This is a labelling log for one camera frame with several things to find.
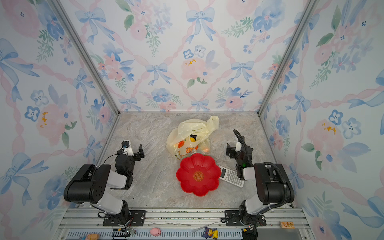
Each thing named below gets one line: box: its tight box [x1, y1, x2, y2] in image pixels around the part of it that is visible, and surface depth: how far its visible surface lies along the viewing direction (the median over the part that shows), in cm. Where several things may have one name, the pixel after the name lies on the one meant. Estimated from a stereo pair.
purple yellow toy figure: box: [202, 227, 219, 240], surface depth 70 cm
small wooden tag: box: [280, 221, 295, 229], surface depth 73 cm
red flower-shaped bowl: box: [176, 153, 221, 197], surface depth 90 cm
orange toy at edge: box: [85, 233, 100, 240], surface depth 68 cm
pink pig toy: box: [150, 227, 162, 237], surface depth 71 cm
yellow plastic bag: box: [166, 115, 219, 160], surface depth 91 cm
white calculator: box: [218, 165, 245, 188], surface depth 88 cm
